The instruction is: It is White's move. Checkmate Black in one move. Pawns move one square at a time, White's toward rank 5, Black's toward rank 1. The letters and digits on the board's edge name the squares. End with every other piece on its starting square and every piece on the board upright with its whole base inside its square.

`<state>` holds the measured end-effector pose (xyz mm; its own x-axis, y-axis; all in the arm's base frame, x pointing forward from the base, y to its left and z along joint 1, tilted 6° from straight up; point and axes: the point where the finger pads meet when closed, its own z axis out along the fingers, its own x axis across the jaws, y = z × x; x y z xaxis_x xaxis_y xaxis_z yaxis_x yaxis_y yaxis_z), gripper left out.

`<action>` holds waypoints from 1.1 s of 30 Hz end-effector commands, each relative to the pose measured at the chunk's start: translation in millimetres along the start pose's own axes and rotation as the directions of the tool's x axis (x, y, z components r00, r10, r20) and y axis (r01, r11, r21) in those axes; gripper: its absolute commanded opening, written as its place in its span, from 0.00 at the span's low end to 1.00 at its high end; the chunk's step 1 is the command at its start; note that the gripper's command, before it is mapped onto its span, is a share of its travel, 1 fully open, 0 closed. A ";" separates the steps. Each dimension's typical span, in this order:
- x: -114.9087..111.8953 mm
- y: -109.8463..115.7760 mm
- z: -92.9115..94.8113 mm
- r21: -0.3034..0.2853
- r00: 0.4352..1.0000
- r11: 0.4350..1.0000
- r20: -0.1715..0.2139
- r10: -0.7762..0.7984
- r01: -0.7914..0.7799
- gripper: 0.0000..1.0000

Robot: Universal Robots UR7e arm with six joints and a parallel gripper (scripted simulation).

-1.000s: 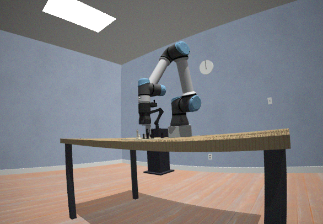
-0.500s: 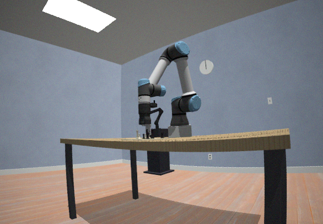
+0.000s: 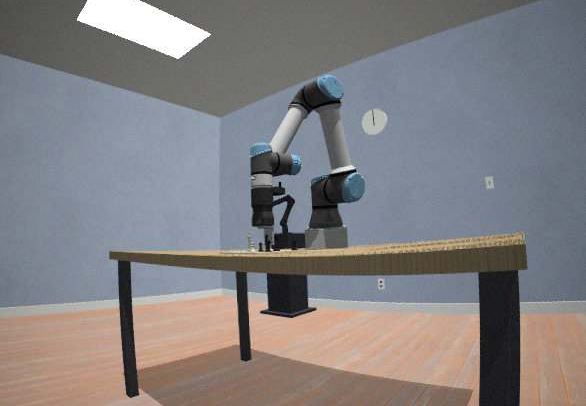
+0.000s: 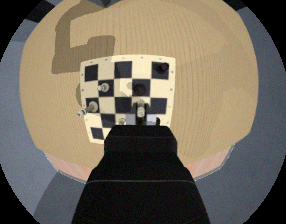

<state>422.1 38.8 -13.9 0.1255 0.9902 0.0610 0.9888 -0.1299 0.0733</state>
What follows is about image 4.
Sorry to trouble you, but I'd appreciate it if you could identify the white pawn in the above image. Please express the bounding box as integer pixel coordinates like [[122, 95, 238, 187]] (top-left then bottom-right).
[[118, 118, 126, 125], [97, 83, 109, 92]]

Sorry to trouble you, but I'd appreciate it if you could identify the small chessboard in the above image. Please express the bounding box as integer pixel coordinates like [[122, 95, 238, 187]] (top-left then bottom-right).
[[80, 55, 175, 144]]

